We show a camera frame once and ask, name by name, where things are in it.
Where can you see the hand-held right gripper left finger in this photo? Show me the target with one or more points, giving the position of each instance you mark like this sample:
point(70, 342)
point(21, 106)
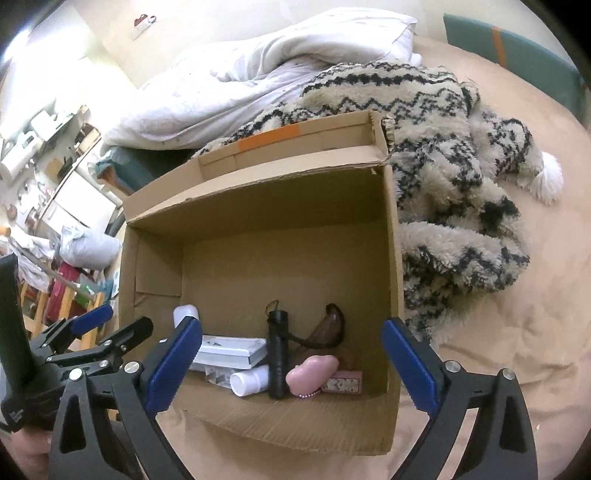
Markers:
point(175, 364)

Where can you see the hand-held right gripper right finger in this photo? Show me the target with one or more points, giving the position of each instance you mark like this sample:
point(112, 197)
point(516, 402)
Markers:
point(408, 364)

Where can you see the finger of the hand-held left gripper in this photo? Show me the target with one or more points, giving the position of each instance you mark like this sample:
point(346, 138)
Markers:
point(92, 317)
point(134, 330)

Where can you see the translucent brown comb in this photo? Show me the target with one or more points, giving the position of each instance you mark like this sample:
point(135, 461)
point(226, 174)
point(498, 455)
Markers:
point(330, 330)

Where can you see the cardboard box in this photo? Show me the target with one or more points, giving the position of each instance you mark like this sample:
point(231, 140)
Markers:
point(277, 258)

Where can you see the person's left hand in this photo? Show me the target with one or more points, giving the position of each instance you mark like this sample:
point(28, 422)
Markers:
point(27, 454)

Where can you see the wooden rack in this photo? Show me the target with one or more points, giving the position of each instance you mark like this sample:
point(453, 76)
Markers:
point(69, 300)

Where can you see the clear plastic case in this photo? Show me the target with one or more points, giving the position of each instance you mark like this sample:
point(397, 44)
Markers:
point(217, 376)

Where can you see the red bag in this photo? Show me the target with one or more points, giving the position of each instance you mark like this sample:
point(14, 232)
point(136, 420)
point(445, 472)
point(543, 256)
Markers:
point(60, 286)

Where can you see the white tube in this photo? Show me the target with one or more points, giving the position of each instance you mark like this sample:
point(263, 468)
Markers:
point(186, 312)

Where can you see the white flat box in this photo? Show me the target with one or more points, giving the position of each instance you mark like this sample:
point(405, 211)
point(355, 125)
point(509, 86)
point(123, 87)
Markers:
point(231, 353)

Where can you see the small floral box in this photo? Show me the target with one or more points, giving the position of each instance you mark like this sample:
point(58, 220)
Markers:
point(344, 382)

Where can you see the white plastic bag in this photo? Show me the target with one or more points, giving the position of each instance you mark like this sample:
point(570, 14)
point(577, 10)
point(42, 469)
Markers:
point(90, 247)

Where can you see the white bottle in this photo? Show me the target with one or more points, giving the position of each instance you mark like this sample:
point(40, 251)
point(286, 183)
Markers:
point(249, 381)

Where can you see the black flashlight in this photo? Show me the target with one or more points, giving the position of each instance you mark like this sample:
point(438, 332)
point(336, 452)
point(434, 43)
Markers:
point(278, 360)

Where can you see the white cabinet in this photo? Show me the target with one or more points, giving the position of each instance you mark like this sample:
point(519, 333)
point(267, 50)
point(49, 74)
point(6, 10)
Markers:
point(78, 201)

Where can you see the teal mattress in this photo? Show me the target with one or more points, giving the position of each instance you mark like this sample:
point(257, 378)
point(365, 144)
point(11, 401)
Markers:
point(138, 166)

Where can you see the patterned fleece blanket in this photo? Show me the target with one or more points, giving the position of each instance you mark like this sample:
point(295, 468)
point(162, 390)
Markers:
point(438, 161)

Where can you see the white duvet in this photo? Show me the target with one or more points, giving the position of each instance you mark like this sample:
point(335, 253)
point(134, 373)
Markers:
point(231, 78)

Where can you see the teal headboard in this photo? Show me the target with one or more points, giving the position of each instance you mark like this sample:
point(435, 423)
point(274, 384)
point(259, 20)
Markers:
point(531, 55)

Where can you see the wall socket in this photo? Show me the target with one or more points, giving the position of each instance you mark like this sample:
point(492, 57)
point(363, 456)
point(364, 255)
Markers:
point(143, 25)

